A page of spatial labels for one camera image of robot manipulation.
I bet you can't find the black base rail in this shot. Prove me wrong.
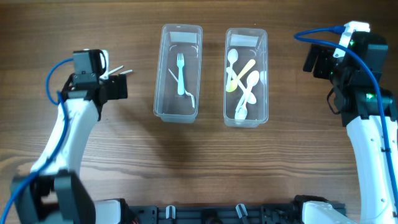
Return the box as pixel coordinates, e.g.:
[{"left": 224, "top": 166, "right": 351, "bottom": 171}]
[{"left": 129, "top": 203, "right": 303, "bottom": 224}]

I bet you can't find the white spoon with long handle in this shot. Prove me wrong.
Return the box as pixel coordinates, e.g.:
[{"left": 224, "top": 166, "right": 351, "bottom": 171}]
[{"left": 236, "top": 70, "right": 259, "bottom": 112}]

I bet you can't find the right blue cable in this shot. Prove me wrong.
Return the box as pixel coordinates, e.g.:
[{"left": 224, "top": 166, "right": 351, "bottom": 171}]
[{"left": 294, "top": 26, "right": 398, "bottom": 218}]

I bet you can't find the clear thin plastic fork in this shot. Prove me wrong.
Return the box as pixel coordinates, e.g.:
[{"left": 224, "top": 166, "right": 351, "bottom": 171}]
[{"left": 168, "top": 68, "right": 196, "bottom": 109}]

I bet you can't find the left blue cable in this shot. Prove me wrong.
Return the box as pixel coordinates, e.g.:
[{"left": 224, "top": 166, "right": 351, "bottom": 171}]
[{"left": 0, "top": 57, "right": 75, "bottom": 224}]

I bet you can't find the white plastic fork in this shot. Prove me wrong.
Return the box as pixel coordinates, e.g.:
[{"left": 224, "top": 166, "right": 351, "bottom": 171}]
[{"left": 177, "top": 53, "right": 185, "bottom": 95}]

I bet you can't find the clear plastic container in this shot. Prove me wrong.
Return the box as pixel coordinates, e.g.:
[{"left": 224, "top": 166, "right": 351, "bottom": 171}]
[
  {"left": 154, "top": 24, "right": 203, "bottom": 123},
  {"left": 223, "top": 28, "right": 269, "bottom": 128}
]

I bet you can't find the yellow plastic spoon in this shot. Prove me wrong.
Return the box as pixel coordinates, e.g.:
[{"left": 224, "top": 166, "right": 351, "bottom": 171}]
[{"left": 226, "top": 59, "right": 256, "bottom": 93}]

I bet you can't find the bent white fork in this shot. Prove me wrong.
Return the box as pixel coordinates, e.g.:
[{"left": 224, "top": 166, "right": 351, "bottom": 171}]
[
  {"left": 120, "top": 70, "right": 133, "bottom": 75},
  {"left": 99, "top": 65, "right": 124, "bottom": 80}
]

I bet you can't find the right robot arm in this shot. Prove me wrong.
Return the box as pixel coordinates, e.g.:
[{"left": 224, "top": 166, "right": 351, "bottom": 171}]
[{"left": 303, "top": 40, "right": 397, "bottom": 223}]

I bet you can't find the left clear plastic container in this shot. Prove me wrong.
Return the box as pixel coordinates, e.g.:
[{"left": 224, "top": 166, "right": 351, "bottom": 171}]
[{"left": 154, "top": 24, "right": 203, "bottom": 123}]

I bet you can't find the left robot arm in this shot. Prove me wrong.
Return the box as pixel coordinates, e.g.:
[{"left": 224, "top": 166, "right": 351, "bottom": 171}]
[{"left": 1, "top": 49, "right": 136, "bottom": 223}]

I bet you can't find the blue cable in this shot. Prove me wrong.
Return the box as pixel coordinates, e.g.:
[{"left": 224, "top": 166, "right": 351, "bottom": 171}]
[
  {"left": 0, "top": 57, "right": 75, "bottom": 224},
  {"left": 294, "top": 26, "right": 398, "bottom": 218}
]

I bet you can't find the white plastic spoon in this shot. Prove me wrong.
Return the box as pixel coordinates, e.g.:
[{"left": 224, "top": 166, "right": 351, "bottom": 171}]
[
  {"left": 226, "top": 67, "right": 257, "bottom": 106},
  {"left": 226, "top": 49, "right": 238, "bottom": 90}
]

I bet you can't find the right clear plastic container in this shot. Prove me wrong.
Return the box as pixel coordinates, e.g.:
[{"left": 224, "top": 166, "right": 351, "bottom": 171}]
[{"left": 223, "top": 28, "right": 269, "bottom": 128}]

